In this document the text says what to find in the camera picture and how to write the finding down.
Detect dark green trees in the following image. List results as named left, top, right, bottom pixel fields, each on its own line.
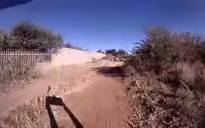
left=0, top=22, right=65, bottom=54

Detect pale sandy bank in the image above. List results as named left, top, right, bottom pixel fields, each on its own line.
left=49, top=47, right=108, bottom=66

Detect dry grass verge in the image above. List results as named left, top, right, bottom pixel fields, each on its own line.
left=0, top=63, right=41, bottom=98

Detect dry thorny bushes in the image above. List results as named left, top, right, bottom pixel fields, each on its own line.
left=121, top=28, right=205, bottom=128

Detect distant low bushes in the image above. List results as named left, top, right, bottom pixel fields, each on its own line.
left=96, top=48, right=130, bottom=63

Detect pale picket fence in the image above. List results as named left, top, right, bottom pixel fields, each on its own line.
left=0, top=49, right=54, bottom=69

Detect red dirt path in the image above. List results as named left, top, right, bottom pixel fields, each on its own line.
left=0, top=59, right=131, bottom=128

